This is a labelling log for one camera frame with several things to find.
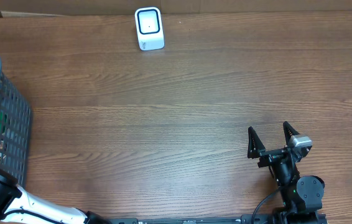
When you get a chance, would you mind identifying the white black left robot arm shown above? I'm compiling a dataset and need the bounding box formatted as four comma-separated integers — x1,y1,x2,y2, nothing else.
0,169,110,224

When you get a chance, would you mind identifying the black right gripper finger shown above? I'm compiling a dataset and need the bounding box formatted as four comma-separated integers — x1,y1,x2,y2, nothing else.
248,126,266,159
283,121,299,145

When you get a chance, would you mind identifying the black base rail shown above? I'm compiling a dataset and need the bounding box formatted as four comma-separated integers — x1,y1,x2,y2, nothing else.
107,213,329,224

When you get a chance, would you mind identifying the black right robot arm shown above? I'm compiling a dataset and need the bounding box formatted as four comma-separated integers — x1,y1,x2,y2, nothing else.
247,121,327,224

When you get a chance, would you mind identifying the white barcode scanner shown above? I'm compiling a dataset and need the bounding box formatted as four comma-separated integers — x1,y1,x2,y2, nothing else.
134,7,165,51

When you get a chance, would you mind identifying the grey plastic mesh basket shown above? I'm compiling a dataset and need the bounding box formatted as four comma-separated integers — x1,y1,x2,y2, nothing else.
0,59,32,187

